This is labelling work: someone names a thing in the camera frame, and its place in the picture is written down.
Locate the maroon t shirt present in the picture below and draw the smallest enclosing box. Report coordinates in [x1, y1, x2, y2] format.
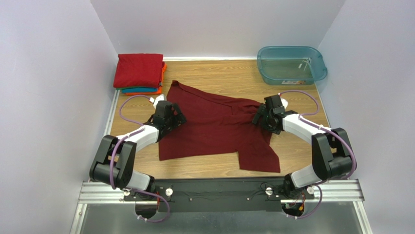
[158, 80, 281, 173]

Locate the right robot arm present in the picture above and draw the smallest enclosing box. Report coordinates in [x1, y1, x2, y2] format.
[252, 94, 357, 197]

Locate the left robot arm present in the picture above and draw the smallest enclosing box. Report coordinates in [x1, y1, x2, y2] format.
[89, 100, 187, 191]

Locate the folded teal t shirt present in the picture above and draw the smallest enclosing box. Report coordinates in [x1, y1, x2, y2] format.
[120, 86, 162, 94]

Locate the teal plastic bin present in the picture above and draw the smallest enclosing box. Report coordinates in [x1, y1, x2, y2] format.
[257, 46, 328, 85]

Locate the folded green t shirt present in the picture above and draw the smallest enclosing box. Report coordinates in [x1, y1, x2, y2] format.
[116, 86, 137, 90]

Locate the folded red t shirt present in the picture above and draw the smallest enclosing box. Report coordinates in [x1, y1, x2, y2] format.
[113, 53, 164, 88]

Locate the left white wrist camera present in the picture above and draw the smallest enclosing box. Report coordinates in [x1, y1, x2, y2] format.
[149, 94, 167, 109]

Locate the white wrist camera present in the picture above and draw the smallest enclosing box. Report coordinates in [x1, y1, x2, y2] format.
[149, 94, 167, 109]
[280, 97, 288, 110]

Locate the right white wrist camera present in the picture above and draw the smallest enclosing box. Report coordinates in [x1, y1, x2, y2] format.
[280, 97, 288, 110]

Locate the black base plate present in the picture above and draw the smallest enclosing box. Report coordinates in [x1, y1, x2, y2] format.
[90, 174, 348, 219]

